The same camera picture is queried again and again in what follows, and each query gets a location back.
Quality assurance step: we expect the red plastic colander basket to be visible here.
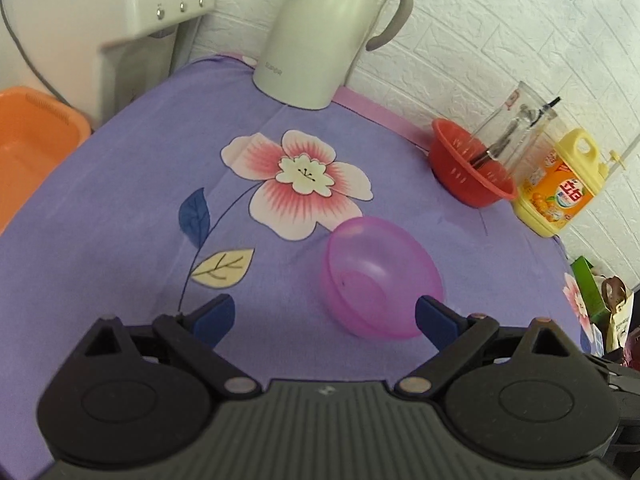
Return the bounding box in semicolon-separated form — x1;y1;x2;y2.
427;118;516;208

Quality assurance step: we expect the purple translucent plastic bowl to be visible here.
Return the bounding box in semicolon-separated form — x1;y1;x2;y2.
320;217;444;340

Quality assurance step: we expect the orange plastic basin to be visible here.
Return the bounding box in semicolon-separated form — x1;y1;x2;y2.
1;87;91;228

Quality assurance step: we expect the brown and white package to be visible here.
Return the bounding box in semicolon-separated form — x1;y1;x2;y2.
601;276;634;354

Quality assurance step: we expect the white water dispenser appliance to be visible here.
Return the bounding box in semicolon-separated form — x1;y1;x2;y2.
1;0;215;128

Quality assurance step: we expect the grey appliance cable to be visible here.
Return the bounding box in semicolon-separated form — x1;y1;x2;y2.
0;0;76;111

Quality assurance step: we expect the yellow dish soap bottle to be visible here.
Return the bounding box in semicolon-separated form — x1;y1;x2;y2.
512;128;626;237

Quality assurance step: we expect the black stirring stick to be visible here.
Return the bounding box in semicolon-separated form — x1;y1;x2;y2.
470;91;562;171

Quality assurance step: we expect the white thermos jug grey handle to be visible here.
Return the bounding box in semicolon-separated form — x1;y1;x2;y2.
253;0;413;110

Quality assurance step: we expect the clear glass pitcher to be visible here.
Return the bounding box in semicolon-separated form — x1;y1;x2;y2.
469;81;561;184

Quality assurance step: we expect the green box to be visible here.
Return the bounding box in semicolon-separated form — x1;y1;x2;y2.
572;256;611;325

